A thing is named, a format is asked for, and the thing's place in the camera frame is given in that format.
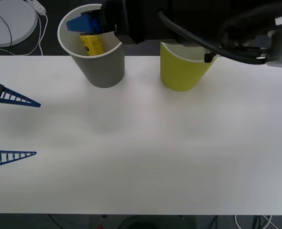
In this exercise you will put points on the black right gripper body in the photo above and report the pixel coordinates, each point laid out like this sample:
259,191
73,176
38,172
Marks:
117,19

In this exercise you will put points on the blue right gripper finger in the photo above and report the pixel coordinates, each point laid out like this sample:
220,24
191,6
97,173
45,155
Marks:
80,23

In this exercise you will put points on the yellow bottle with black cap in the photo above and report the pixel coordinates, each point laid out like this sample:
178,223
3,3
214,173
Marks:
93,45

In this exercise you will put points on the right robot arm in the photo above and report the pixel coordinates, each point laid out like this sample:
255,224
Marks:
281,47

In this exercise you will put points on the white power strip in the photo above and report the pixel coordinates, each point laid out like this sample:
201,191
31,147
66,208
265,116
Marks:
39,8

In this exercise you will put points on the grey plastic bin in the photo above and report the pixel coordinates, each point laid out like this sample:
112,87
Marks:
107,71

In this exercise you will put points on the white round disc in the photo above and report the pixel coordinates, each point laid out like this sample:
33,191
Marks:
16,23

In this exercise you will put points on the yellow-green plastic bin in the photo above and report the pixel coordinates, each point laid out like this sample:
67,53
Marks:
179,76

